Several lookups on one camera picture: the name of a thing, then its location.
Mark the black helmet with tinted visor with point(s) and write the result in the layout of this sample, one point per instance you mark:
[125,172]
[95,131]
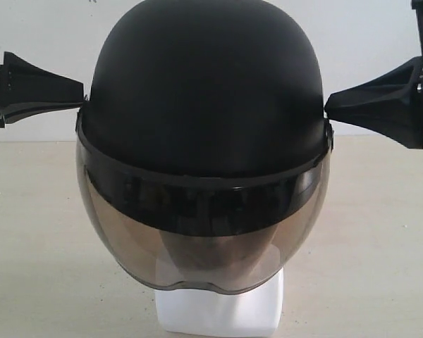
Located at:
[203,153]

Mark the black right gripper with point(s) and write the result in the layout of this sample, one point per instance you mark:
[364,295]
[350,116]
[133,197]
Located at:
[390,105]

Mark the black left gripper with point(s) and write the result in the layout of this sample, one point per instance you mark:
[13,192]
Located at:
[27,90]

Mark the white mannequin head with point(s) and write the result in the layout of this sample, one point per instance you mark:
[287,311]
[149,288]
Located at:
[256,313]

